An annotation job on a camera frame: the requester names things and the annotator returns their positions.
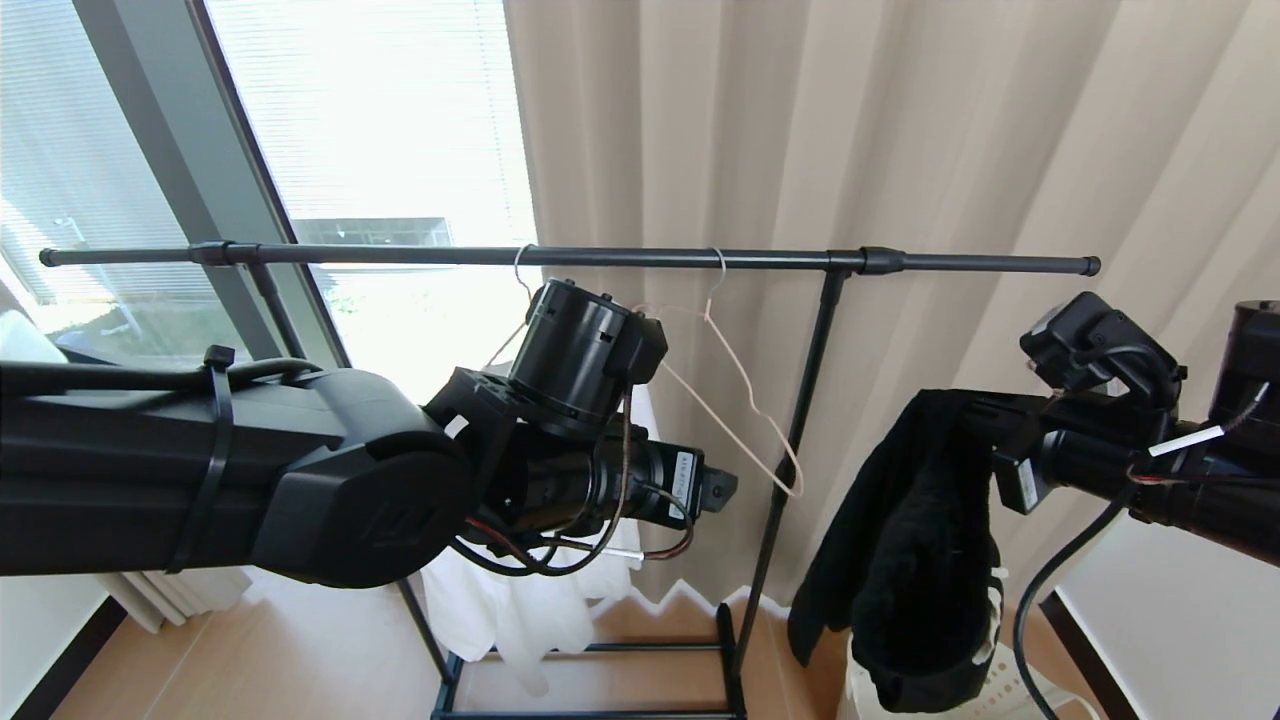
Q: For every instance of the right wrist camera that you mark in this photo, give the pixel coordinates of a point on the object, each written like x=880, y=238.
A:
x=1090, y=345

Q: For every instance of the black clothes rack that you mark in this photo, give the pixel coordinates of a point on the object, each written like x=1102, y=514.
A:
x=650, y=257

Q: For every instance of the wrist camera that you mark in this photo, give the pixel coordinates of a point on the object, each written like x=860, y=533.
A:
x=1090, y=345
x=650, y=350

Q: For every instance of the window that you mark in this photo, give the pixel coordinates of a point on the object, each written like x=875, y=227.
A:
x=380, y=120

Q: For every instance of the white printed t-shirt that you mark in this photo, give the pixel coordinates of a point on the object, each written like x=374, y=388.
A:
x=520, y=610

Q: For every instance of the black shorts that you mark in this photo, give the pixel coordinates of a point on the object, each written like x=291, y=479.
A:
x=920, y=550

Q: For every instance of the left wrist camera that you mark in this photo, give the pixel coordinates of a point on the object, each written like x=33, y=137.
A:
x=650, y=350

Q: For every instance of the beige curtain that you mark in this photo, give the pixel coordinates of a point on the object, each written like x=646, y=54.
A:
x=850, y=130
x=180, y=595

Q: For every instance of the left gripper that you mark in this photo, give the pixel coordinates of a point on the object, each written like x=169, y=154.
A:
x=600, y=490

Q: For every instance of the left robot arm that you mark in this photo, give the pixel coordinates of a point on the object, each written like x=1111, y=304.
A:
x=200, y=470

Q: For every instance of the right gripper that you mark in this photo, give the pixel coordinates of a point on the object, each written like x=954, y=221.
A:
x=1200, y=500

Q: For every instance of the white laundry basket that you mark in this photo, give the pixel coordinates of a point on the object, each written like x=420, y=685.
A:
x=1010, y=690

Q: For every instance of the pink clothes hanger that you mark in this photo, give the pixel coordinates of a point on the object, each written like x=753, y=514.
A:
x=720, y=422
x=516, y=268

